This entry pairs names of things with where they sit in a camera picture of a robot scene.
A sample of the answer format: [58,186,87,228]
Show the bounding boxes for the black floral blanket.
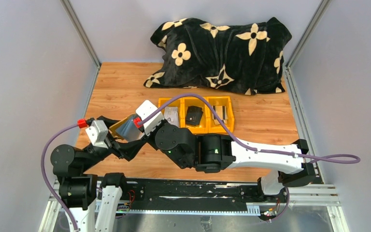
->
[143,17,292,95]

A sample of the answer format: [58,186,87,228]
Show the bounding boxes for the aluminium frame post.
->
[285,0,331,69]
[60,0,101,70]

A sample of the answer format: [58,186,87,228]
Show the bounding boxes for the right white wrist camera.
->
[135,100,165,135]

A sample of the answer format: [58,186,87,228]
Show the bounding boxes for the aluminium frame post right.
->
[285,0,331,69]

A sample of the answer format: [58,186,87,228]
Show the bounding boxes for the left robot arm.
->
[50,116,146,232]

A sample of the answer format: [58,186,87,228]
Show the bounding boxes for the aluminium frame post left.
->
[60,0,101,70]

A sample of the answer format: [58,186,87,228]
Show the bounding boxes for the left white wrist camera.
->
[85,120,109,148]

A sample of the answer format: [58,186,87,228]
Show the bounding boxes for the yellow three-compartment bin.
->
[161,96,234,134]

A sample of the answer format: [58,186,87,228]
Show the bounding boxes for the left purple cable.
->
[40,118,88,232]

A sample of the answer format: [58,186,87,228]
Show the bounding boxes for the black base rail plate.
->
[118,178,289,215]

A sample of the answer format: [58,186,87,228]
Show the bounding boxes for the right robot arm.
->
[144,120,316,196]

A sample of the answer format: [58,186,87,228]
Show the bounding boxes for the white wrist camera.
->
[85,120,109,148]
[135,100,165,135]

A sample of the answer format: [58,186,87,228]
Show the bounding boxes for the black cards in bin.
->
[185,106,203,126]

